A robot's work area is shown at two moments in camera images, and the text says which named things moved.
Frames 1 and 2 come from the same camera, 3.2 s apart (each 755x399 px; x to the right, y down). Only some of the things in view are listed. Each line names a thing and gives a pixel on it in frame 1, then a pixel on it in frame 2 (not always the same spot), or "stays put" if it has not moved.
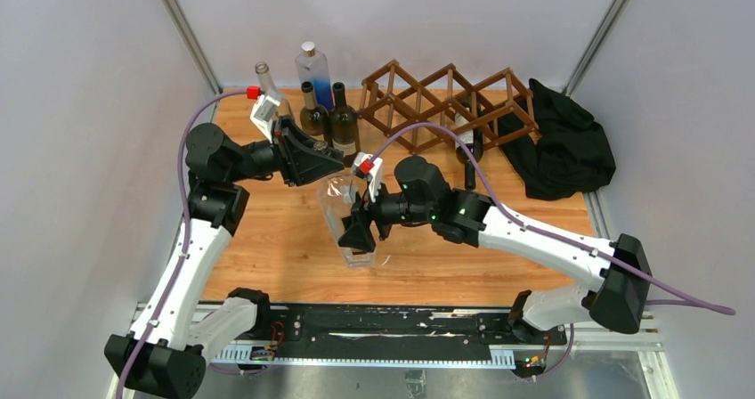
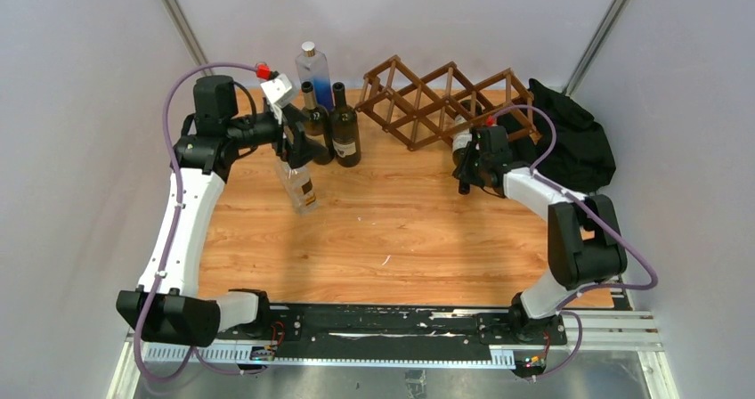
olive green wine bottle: (314, 118) stays put
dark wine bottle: (344, 126) stays put
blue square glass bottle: (312, 67) stays put
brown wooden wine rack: (423, 118) stays put
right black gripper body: (385, 211) -> (474, 166)
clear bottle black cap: (336, 195) -> (300, 186)
